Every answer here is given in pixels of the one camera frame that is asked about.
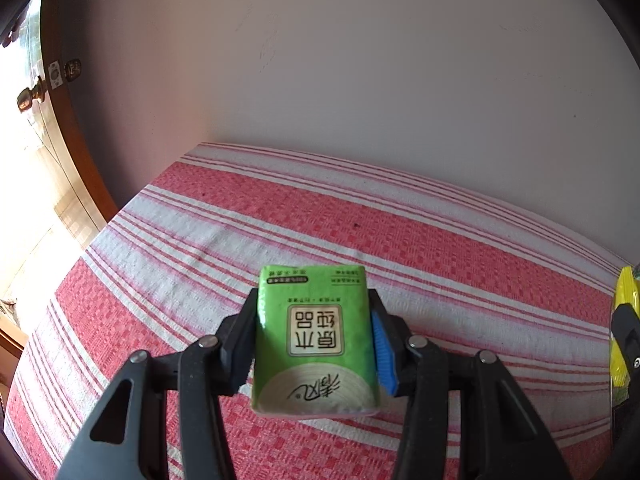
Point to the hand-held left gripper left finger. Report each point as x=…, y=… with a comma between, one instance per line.
x=242, y=345

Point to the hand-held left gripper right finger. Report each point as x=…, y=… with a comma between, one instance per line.
x=384, y=355

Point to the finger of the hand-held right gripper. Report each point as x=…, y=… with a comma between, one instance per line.
x=627, y=335

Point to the yellow packet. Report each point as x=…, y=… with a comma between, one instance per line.
x=626, y=285

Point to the bright green tissue pack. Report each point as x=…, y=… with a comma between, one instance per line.
x=315, y=360

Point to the red white striped tablecloth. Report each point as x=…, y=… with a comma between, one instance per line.
x=400, y=235

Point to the wooden door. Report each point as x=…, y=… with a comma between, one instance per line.
x=85, y=175

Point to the metal door latch plate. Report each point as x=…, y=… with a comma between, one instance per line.
x=65, y=71

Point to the brass door knob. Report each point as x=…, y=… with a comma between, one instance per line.
x=27, y=97

